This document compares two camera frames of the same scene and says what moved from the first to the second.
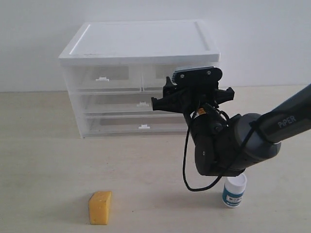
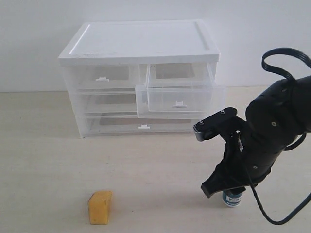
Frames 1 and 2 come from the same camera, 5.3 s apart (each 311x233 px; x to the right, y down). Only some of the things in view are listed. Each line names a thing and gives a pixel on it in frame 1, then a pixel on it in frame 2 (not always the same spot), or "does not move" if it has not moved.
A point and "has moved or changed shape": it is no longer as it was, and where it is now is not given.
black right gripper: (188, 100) to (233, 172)
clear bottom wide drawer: (134, 124) does not move
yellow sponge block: (99, 205) does not move
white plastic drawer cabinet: (114, 69) does not move
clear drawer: (103, 77) does not move
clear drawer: (153, 75) has moved or changed shape
